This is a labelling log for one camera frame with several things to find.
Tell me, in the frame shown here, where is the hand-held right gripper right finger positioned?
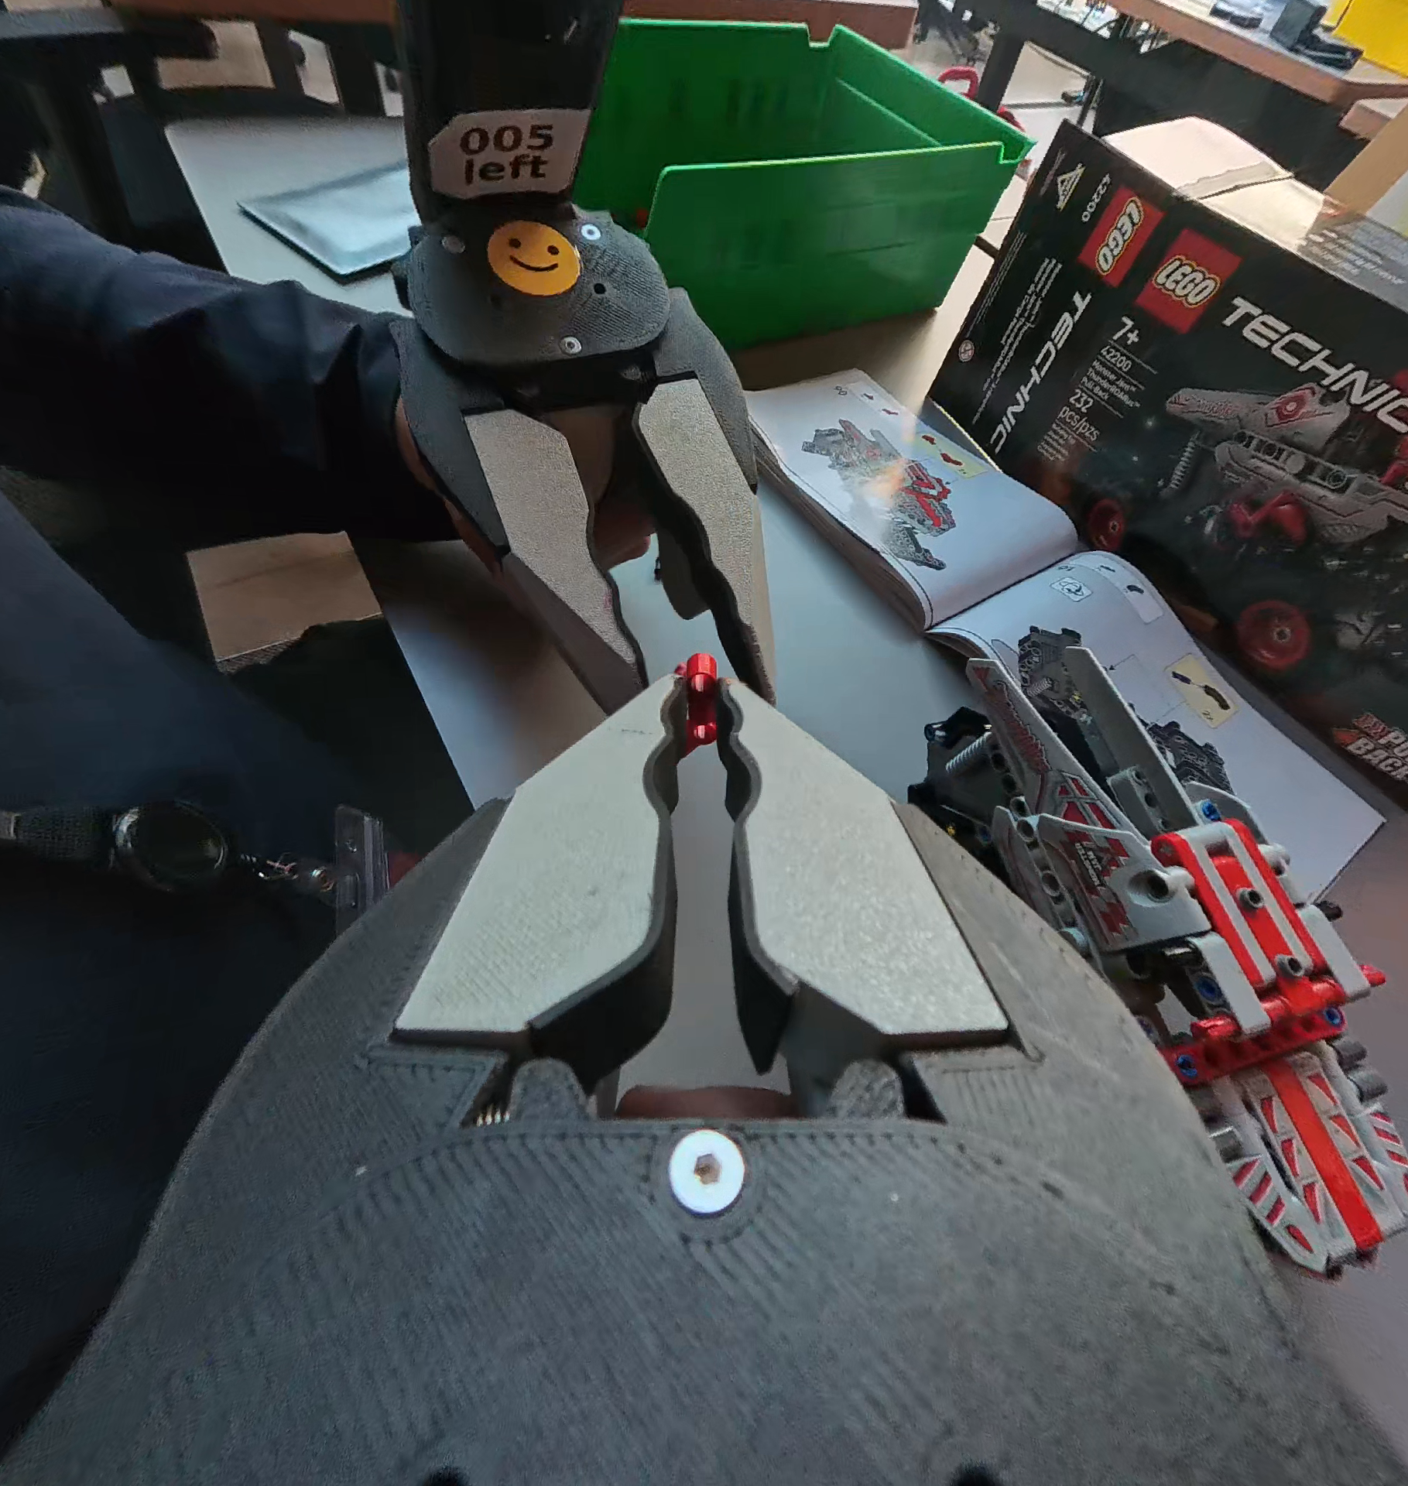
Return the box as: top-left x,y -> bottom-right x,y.
713,677 -> 1013,1118

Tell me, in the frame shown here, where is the black badge reel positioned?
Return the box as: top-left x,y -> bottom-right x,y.
109,798 -> 338,912

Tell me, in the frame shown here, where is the black office chair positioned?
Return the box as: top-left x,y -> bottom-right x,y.
0,0 -> 222,129

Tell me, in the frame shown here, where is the lego instruction booklet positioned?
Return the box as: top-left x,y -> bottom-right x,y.
750,368 -> 1387,900

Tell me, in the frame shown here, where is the tan cardboard piece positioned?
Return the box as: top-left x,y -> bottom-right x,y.
187,533 -> 385,674

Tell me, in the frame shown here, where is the wooden background table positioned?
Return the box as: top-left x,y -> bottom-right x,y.
1103,0 -> 1408,108

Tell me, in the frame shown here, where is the small red lego connector piece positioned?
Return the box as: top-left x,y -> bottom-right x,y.
674,651 -> 722,756

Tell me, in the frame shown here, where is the black lanyard strap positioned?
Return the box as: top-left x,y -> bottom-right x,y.
0,799 -> 119,869

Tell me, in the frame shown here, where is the person's left forearm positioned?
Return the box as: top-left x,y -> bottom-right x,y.
0,166 -> 461,547

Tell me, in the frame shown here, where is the clear badge holder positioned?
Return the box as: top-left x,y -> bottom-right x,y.
329,803 -> 420,936

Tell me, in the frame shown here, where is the person's dark navy clothing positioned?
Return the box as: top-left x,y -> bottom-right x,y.
0,457 -> 478,1476

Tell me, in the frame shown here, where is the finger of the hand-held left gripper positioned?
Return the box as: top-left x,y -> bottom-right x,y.
631,371 -> 778,704
459,403 -> 649,714

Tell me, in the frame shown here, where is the black lego set box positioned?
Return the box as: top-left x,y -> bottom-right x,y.
929,115 -> 1408,813

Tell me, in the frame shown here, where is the person's left hand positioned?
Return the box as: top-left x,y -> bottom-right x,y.
566,405 -> 666,572

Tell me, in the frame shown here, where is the green plastic bin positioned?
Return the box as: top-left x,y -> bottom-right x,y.
574,16 -> 1035,352

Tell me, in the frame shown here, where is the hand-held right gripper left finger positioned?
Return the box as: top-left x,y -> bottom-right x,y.
392,673 -> 688,1092

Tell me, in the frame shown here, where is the grey red lego truck model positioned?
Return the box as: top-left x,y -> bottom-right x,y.
906,643 -> 1408,1276

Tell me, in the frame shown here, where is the yellow bin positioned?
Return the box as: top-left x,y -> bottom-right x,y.
1335,0 -> 1408,77

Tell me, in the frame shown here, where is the red looped cord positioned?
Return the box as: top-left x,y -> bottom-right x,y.
939,63 -> 1021,129

